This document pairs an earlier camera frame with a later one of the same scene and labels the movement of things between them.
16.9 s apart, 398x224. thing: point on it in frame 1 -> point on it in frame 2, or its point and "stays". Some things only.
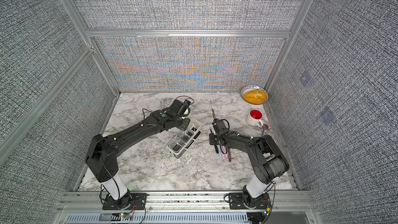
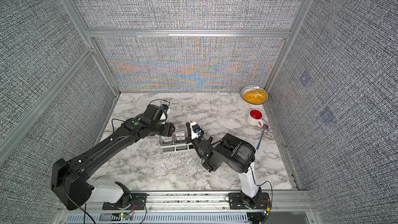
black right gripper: [211, 139] -> [192, 140]
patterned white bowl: [254, 94] stays
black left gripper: [186, 122] -> [169, 129]
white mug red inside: [254, 118] stays
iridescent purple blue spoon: [264, 126] stays
